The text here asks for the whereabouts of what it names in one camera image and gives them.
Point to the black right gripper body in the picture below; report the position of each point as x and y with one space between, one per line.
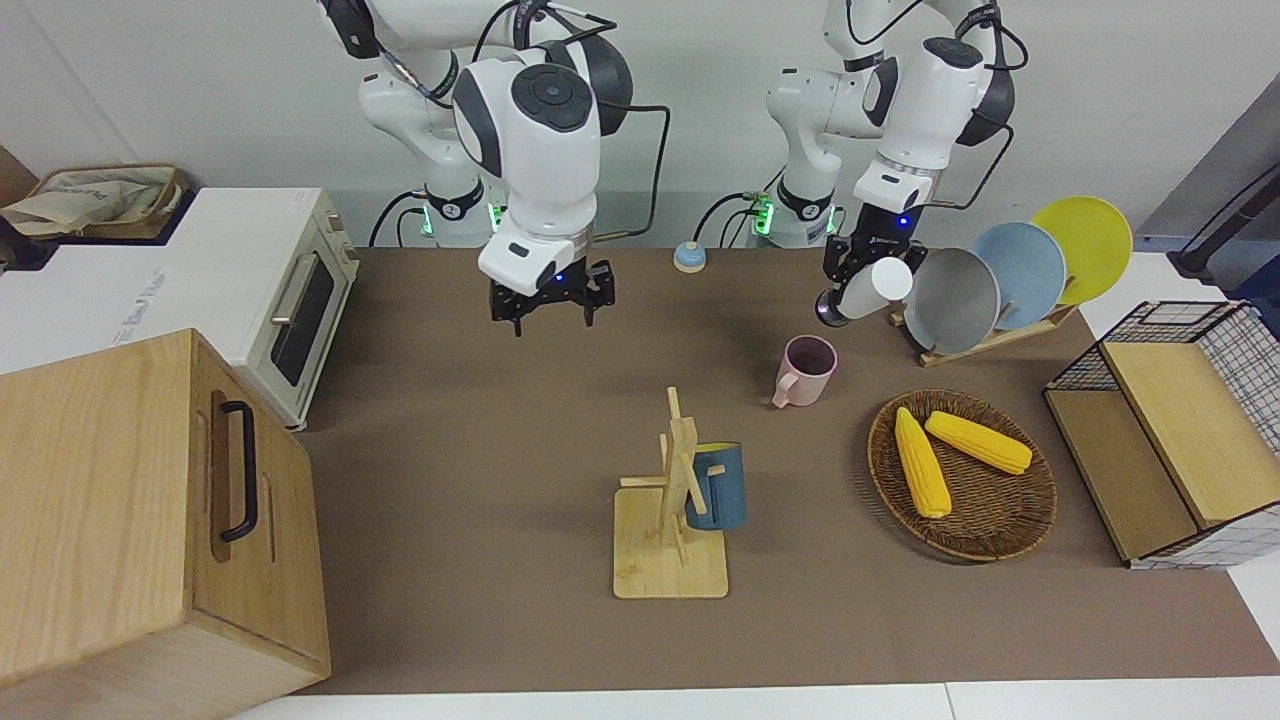
560 290

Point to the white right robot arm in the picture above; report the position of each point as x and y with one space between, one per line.
530 150

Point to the small blue bell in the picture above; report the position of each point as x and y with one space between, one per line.
689 258

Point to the white toaster oven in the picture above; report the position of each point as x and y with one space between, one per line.
150 290

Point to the black platform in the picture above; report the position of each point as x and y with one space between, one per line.
20 255

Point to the wooden mug rack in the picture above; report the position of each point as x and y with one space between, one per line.
660 570

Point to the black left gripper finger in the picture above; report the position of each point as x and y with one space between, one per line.
892 254
838 262

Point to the yellow plate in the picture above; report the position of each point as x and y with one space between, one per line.
1095 245

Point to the yellow corn cob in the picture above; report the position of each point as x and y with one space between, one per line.
980 442
922 465

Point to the brown wicker basket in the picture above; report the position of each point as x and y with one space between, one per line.
990 510

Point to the pink ribbed mug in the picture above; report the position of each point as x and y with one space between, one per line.
810 385

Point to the wooden plate rack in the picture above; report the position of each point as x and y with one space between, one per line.
1000 338

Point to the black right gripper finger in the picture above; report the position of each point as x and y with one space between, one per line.
503 305
606 285

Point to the light blue plate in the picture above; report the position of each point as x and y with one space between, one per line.
1030 275

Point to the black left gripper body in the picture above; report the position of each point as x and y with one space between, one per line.
885 228

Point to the dark blue mug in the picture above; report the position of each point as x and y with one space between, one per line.
725 490

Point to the large wooden box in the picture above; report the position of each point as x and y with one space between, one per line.
100 500

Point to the grey plate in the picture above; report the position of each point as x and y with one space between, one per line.
955 305

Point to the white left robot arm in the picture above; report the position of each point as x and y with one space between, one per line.
930 100

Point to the black stand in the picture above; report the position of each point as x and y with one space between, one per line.
1200 255

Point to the brown table mat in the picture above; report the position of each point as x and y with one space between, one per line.
450 400

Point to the tray with crumpled paper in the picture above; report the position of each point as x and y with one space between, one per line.
80 205

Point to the brown rimmed tray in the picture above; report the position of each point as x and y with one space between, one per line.
180 195

